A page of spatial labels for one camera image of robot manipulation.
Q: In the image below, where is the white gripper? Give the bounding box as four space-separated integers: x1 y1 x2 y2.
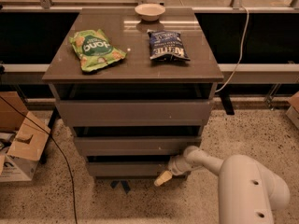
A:
154 155 192 187

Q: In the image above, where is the grey bottom drawer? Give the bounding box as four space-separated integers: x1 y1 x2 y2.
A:
86 161 166 178

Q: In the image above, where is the grey drawer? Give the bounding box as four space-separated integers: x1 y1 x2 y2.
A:
56 100 213 127
74 136 201 156
86 161 166 178

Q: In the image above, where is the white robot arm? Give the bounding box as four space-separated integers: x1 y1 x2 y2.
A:
154 146 291 224

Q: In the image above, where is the grey middle drawer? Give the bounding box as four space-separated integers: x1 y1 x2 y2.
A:
74 136 201 156

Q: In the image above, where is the grey drawer cabinet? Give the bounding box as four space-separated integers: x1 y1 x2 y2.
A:
43 8 223 167

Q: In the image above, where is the grey top drawer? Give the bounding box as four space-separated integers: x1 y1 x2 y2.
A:
56 100 213 127

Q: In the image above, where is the open cardboard box left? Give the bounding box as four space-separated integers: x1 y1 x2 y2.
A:
0 91 50 182

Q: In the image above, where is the blue tape mark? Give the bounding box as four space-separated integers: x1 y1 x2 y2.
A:
110 180 131 194

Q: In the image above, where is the blue Kettle chips bag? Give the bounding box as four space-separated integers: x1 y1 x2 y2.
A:
147 30 190 61

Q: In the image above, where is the cardboard box right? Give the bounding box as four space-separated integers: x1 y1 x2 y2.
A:
286 91 299 129

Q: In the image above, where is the green snack bag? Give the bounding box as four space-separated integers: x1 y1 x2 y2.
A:
69 29 126 73

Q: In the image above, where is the white bowl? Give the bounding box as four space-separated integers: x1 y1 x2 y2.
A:
135 4 165 21

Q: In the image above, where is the black cable on floor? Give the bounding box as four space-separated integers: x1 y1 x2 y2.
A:
0 95 78 224

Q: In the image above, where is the white cable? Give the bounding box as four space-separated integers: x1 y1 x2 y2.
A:
214 6 250 94

